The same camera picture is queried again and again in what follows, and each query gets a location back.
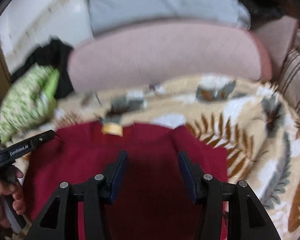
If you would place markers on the green white patterned pillow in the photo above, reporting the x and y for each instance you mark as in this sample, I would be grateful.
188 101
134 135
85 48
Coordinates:
29 102

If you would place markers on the light grey pillow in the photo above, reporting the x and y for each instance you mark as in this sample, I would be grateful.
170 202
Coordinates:
111 14

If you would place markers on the pink rear cushion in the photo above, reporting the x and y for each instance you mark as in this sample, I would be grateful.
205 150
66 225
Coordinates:
277 37

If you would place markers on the dark red sweater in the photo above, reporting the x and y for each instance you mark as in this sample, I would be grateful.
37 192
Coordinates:
153 201

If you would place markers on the striped beige quilt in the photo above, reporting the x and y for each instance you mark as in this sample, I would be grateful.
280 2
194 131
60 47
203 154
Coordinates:
289 79

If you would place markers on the pink bolster cushion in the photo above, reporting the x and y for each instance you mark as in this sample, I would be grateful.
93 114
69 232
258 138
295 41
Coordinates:
149 53

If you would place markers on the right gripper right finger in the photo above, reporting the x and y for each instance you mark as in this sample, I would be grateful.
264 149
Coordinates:
247 218

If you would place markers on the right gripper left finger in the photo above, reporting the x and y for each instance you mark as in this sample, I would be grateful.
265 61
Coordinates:
58 219

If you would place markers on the leaf pattern beige blanket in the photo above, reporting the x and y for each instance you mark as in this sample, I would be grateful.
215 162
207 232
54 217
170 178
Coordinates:
251 120

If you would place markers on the black garment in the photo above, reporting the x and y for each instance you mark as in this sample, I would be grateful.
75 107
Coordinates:
54 54

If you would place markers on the person's left hand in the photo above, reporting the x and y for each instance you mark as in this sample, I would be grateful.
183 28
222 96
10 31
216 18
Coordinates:
11 200

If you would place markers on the white headboard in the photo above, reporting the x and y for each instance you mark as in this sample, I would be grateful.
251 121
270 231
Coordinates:
26 24

